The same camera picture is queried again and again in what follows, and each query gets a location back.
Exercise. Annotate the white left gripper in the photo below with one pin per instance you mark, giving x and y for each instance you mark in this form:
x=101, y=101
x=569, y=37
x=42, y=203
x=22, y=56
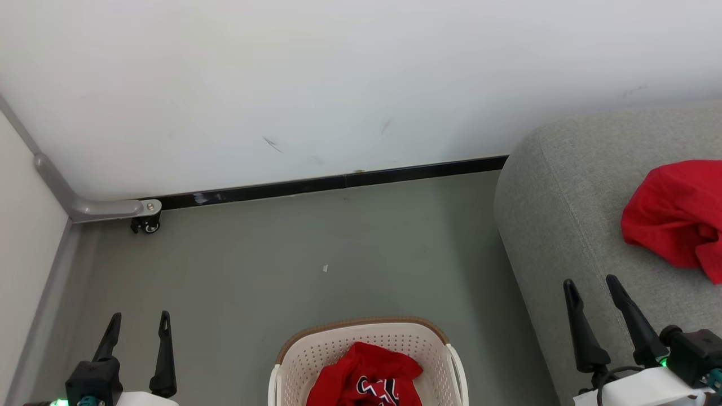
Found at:
x=146, y=400

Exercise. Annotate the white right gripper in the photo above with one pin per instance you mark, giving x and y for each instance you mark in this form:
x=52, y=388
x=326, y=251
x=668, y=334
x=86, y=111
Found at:
x=643, y=392

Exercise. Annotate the plain red shirt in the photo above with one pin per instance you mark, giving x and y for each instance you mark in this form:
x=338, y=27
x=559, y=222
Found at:
x=671, y=208

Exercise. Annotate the red jersey with number print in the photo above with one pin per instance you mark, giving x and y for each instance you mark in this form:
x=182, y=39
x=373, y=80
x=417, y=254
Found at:
x=366, y=361

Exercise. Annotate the beige perforated laundry basket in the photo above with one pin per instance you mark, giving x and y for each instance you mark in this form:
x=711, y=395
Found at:
x=316, y=349

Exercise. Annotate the small black caster wheel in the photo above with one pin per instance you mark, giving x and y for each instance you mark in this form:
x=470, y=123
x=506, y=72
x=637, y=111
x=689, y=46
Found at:
x=148, y=225

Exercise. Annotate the grey fabric sofa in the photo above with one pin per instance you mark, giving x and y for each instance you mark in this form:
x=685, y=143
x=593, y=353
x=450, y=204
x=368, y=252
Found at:
x=564, y=197

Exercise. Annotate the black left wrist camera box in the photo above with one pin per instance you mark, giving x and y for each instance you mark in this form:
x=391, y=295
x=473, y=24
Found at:
x=93, y=383

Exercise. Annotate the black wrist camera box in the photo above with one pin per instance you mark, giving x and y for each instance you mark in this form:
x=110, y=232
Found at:
x=93, y=383
x=699, y=355

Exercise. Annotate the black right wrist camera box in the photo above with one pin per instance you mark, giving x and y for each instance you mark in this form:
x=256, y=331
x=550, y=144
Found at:
x=699, y=355

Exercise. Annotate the black wall baseboard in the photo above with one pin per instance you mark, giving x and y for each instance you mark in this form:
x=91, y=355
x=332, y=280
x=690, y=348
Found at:
x=338, y=181

